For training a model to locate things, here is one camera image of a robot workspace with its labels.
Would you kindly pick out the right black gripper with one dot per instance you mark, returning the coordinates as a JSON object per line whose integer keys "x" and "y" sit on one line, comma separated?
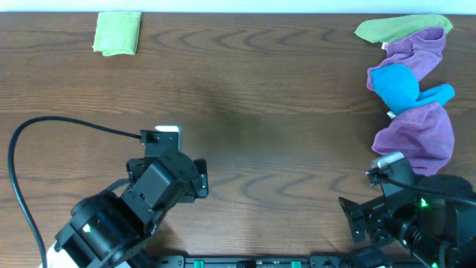
{"x": 354, "y": 218}

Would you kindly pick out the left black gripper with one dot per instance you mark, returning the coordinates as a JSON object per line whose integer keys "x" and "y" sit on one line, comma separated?
{"x": 201, "y": 179}

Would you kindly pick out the bright green cloth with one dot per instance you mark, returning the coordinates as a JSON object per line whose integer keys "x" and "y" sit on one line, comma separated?
{"x": 117, "y": 33}

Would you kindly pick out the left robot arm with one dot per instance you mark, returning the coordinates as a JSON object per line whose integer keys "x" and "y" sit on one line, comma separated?
{"x": 111, "y": 228}

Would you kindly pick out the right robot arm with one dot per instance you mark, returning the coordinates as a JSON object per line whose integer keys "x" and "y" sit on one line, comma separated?
{"x": 432, "y": 217}

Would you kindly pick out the lower purple cloth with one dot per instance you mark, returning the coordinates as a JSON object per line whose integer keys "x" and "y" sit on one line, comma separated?
{"x": 424, "y": 135}

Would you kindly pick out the purple cloth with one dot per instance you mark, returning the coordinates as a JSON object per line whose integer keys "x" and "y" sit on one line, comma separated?
{"x": 421, "y": 52}
{"x": 424, "y": 135}

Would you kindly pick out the blue cloth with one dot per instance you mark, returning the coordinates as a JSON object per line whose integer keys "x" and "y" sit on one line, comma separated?
{"x": 399, "y": 89}

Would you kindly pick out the upper purple cloth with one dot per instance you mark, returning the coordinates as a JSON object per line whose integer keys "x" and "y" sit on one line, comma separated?
{"x": 421, "y": 52}

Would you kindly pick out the olive green cloth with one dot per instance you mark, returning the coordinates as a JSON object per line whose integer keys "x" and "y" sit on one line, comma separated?
{"x": 396, "y": 28}

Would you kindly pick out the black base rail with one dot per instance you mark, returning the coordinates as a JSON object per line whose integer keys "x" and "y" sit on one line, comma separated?
{"x": 371, "y": 260}

